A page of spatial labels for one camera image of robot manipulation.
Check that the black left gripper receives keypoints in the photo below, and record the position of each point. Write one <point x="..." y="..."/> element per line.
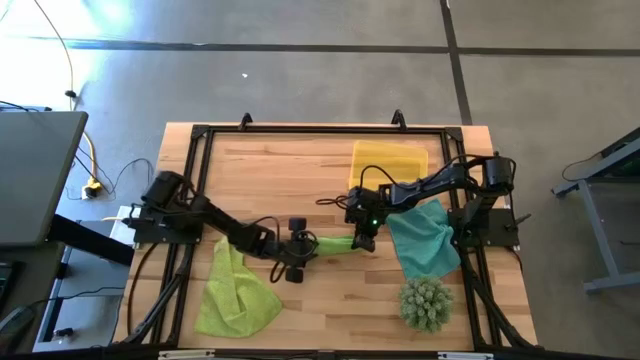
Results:
<point x="296" y="249"/>

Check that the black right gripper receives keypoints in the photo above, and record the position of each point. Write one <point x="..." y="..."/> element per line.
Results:
<point x="365" y="210"/>

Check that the green microfiber towel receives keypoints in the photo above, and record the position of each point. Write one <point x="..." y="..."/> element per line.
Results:
<point x="337" y="246"/>

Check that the teal microfiber towel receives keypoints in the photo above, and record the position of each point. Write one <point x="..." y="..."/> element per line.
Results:
<point x="422" y="240"/>

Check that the lime microfiber towel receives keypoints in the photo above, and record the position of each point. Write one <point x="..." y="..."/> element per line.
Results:
<point x="235" y="295"/>

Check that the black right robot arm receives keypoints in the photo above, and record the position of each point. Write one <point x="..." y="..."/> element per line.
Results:
<point x="430" y="182"/>

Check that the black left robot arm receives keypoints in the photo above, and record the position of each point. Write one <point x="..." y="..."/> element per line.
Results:
<point x="225" y="225"/>

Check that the yellow plastic basket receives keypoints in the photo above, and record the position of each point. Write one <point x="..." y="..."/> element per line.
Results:
<point x="390" y="157"/>

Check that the green artificial ball plant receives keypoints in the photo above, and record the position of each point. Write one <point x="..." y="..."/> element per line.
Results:
<point x="426" y="304"/>

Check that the white power box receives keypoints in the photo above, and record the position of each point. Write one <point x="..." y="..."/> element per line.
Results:
<point x="120" y="231"/>

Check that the black desk beam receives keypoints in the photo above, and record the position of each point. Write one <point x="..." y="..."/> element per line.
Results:
<point x="85" y="240"/>

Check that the yellow power plug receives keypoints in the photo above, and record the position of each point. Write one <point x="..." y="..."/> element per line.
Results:
<point x="93" y="189"/>

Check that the grey metal side table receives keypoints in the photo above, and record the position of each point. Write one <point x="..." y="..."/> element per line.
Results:
<point x="595" y="220"/>

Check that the grey desk top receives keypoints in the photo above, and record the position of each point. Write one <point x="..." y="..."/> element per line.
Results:
<point x="35" y="175"/>

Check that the black computer mouse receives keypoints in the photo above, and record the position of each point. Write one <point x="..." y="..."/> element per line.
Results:
<point x="15" y="322"/>

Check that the black aluminium table frame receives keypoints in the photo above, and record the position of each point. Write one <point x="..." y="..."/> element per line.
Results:
<point x="325" y="129"/>

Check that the black frame clamp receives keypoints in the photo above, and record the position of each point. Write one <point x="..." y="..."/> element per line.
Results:
<point x="246" y="121"/>
<point x="398" y="120"/>

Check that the white bracket strip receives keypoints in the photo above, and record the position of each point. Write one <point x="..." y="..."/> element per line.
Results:
<point x="465" y="356"/>
<point x="185" y="355"/>

